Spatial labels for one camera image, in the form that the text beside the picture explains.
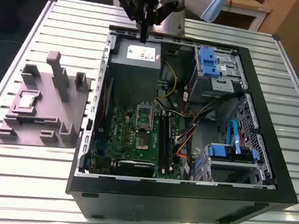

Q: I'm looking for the wooden desk white frame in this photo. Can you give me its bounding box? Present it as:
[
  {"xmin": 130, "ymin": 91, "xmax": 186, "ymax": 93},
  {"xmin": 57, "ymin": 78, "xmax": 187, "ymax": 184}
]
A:
[{"xmin": 219, "ymin": 0, "xmax": 274, "ymax": 33}]

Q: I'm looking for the green motherboard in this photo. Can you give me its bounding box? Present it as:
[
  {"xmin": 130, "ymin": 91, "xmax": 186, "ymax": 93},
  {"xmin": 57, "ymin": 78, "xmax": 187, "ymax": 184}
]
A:
[{"xmin": 88, "ymin": 104, "xmax": 192, "ymax": 181}]

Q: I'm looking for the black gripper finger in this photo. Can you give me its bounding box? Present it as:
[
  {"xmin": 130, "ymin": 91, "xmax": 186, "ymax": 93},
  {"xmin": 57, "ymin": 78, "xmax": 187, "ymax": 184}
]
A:
[
  {"xmin": 142, "ymin": 2, "xmax": 176, "ymax": 46},
  {"xmin": 110, "ymin": 0, "xmax": 148, "ymax": 43}
]

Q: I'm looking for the CPU socket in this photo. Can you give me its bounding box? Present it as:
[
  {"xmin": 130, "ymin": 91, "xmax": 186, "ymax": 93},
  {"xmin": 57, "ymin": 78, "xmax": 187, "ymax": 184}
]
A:
[{"xmin": 135, "ymin": 132, "xmax": 152, "ymax": 151}]

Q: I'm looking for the green RAM stick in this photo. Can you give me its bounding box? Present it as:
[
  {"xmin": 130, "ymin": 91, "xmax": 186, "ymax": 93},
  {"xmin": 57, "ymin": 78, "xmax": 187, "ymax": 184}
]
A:
[{"xmin": 16, "ymin": 116, "xmax": 47, "ymax": 125}]

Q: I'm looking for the black cable bundle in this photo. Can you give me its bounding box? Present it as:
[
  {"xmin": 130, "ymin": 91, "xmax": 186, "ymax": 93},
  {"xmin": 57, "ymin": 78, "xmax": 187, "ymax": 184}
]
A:
[{"xmin": 177, "ymin": 88, "xmax": 243, "ymax": 149}]

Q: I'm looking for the black open PC case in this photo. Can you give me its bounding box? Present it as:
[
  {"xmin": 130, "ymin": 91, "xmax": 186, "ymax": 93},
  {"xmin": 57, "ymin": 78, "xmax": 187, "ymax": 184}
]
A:
[{"xmin": 63, "ymin": 21, "xmax": 299, "ymax": 224}]

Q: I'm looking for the blue flat wire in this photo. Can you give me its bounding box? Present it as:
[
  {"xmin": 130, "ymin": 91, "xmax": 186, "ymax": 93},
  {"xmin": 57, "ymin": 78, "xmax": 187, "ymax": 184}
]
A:
[{"xmin": 224, "ymin": 119, "xmax": 245, "ymax": 155}]

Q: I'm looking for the wooden cabinet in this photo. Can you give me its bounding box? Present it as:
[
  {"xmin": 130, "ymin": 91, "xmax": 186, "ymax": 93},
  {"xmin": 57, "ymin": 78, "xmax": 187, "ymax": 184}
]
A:
[{"xmin": 263, "ymin": 0, "xmax": 299, "ymax": 72}]

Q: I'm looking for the blue expansion slot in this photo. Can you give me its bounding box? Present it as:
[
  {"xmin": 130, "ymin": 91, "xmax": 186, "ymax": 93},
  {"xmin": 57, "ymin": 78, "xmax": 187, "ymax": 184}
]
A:
[{"xmin": 95, "ymin": 142, "xmax": 106, "ymax": 158}]

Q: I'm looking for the grey plastic parts rack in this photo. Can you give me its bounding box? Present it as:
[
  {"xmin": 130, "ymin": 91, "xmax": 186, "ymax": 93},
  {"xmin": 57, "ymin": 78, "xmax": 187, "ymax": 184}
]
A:
[{"xmin": 0, "ymin": 46, "xmax": 94, "ymax": 153}]

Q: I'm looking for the silver green CPU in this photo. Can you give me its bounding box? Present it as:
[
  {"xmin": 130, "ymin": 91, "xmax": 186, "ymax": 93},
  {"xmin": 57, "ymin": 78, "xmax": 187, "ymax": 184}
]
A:
[{"xmin": 18, "ymin": 94, "xmax": 38, "ymax": 109}]

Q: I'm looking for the blue plastic drive latch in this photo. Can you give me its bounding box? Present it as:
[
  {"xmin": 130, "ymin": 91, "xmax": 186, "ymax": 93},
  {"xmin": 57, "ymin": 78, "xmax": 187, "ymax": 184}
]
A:
[
  {"xmin": 204, "ymin": 64, "xmax": 221, "ymax": 78},
  {"xmin": 199, "ymin": 47, "xmax": 218, "ymax": 66}
]

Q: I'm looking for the metal disk bay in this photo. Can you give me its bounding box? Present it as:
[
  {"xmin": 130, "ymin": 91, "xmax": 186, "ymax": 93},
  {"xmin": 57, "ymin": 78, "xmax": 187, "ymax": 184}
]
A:
[{"xmin": 190, "ymin": 143, "xmax": 279, "ymax": 188}]

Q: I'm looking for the grey power supply unit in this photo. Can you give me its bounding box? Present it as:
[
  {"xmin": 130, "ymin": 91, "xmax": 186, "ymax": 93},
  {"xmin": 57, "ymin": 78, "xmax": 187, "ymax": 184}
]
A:
[{"xmin": 105, "ymin": 39, "xmax": 163, "ymax": 105}]

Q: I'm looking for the orange wire bundle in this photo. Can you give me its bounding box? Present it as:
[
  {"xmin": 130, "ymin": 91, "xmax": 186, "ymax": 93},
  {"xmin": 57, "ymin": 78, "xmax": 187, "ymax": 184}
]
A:
[{"xmin": 175, "ymin": 142, "xmax": 189, "ymax": 159}]

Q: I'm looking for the blue carrier disk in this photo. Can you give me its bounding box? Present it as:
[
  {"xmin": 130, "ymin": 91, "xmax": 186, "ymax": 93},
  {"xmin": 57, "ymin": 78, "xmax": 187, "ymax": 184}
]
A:
[{"xmin": 204, "ymin": 143, "xmax": 259, "ymax": 166}]

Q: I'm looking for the metal drive cage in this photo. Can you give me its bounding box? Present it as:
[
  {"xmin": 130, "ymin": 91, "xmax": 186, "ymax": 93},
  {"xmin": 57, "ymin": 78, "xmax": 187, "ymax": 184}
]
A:
[{"xmin": 187, "ymin": 44, "xmax": 251, "ymax": 107}]

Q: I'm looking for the black RAM slot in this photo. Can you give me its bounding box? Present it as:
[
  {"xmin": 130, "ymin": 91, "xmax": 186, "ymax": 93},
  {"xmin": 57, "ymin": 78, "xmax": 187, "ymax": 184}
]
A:
[{"xmin": 156, "ymin": 111, "xmax": 171, "ymax": 173}]

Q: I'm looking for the black graphics card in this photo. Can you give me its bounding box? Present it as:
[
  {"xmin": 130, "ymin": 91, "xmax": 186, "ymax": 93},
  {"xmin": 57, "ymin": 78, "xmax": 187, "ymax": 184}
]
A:
[{"xmin": 109, "ymin": 157, "xmax": 156, "ymax": 179}]

